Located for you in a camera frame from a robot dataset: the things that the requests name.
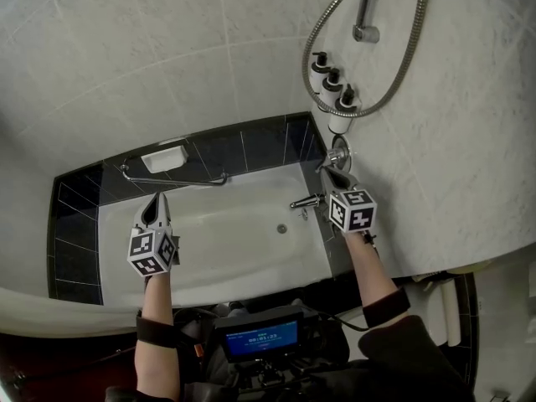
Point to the person's black top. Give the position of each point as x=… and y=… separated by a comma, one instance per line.
x=410, y=362

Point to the person's left forearm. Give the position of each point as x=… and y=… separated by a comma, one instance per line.
x=157, y=304

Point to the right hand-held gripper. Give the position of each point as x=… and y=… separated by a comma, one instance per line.
x=356, y=212

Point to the white bathtub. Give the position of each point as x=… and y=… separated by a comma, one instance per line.
x=230, y=233

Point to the chrome shower slide rail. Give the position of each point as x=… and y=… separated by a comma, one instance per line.
x=366, y=11

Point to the white soap dish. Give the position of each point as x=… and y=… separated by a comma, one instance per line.
x=164, y=159

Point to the chrome tub drain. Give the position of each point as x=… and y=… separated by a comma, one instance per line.
x=282, y=228

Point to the chrome mixer valve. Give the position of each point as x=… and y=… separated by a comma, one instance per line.
x=341, y=155

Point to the chrome grab bar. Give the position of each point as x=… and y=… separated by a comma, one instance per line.
x=176, y=180

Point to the person's right forearm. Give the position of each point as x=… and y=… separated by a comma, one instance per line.
x=370, y=266

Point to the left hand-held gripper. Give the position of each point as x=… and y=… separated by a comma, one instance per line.
x=146, y=249

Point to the chrome tub spout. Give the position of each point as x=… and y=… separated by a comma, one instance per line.
x=307, y=201

